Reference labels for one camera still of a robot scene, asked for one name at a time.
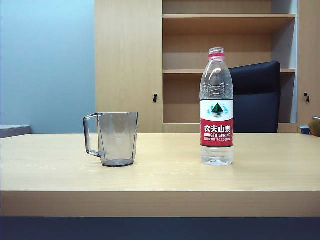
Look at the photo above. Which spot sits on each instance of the Nongfu Spring water bottle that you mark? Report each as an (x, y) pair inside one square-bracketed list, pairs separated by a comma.
[(216, 130)]

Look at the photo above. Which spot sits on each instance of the clear grey faceted plastic mug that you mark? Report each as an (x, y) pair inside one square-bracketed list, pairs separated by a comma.
[(117, 140)]

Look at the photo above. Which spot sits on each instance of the black cabinet key with fob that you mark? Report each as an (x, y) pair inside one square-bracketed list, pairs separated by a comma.
[(307, 97), (155, 98)]

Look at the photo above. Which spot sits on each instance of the light wooden bookshelf cabinet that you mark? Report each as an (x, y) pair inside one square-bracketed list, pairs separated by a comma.
[(127, 62)]

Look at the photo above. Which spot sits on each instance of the dark navy office chair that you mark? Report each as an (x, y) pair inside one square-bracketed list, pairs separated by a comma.
[(256, 100)]

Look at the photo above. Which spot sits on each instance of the small blue cup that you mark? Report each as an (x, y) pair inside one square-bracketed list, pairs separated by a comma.
[(305, 130)]

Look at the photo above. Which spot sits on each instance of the grey low ledge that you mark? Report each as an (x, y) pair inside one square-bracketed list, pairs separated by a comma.
[(13, 131)]

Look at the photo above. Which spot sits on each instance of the brown round fruit-like object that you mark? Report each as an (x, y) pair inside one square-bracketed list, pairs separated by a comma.
[(315, 127)]

